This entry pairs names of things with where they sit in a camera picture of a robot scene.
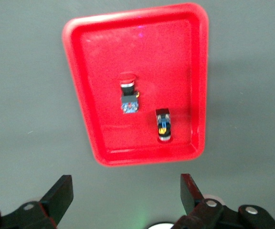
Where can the red push button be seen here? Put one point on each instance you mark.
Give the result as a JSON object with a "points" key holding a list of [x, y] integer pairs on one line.
{"points": [[129, 100], [163, 124]]}

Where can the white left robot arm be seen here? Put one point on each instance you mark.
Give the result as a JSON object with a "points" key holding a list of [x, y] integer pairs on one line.
{"points": [[161, 226]]}

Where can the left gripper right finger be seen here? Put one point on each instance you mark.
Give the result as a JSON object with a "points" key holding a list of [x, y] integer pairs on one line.
{"points": [[190, 198]]}

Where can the red plastic tray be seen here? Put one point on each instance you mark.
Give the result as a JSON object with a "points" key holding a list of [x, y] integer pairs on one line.
{"points": [[151, 59]]}

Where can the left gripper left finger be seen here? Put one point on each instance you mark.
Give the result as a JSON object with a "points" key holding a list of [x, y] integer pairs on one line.
{"points": [[56, 198]]}

